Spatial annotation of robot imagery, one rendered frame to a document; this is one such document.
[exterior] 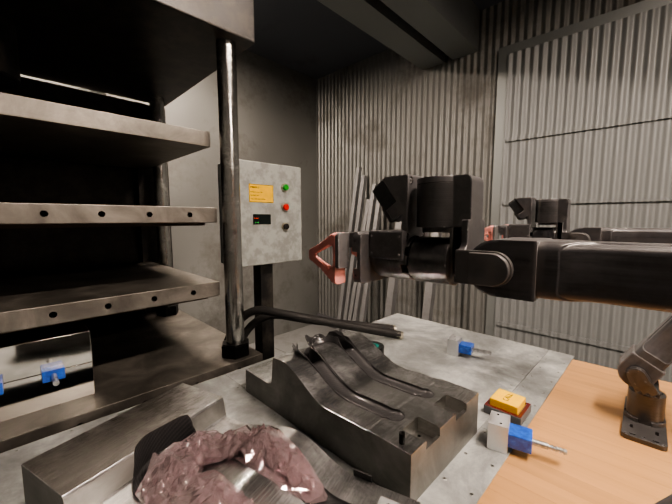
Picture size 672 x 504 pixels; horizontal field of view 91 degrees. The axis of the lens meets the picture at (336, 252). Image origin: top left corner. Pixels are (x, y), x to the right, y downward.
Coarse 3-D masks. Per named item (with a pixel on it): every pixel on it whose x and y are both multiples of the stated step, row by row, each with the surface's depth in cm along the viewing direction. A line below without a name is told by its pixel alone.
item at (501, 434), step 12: (492, 420) 65; (504, 420) 65; (492, 432) 64; (504, 432) 63; (516, 432) 64; (528, 432) 64; (492, 444) 65; (504, 444) 63; (516, 444) 63; (528, 444) 62; (540, 444) 62
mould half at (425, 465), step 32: (288, 352) 79; (320, 352) 79; (256, 384) 83; (288, 384) 73; (320, 384) 70; (352, 384) 73; (384, 384) 74; (416, 384) 73; (448, 384) 72; (288, 416) 74; (320, 416) 66; (352, 416) 61; (416, 416) 61; (448, 416) 61; (352, 448) 60; (384, 448) 54; (416, 448) 52; (448, 448) 60; (384, 480) 55; (416, 480) 52
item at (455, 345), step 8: (456, 336) 112; (448, 344) 110; (456, 344) 108; (464, 344) 108; (472, 344) 108; (448, 352) 110; (456, 352) 108; (464, 352) 107; (472, 352) 107; (480, 352) 106; (488, 352) 104
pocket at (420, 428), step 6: (414, 420) 60; (420, 420) 60; (408, 426) 58; (414, 426) 60; (420, 426) 60; (426, 426) 59; (432, 426) 59; (408, 432) 59; (414, 432) 60; (420, 432) 60; (426, 432) 60; (432, 432) 59; (438, 432) 58; (420, 438) 59; (426, 438) 59; (432, 438) 59; (426, 444) 55
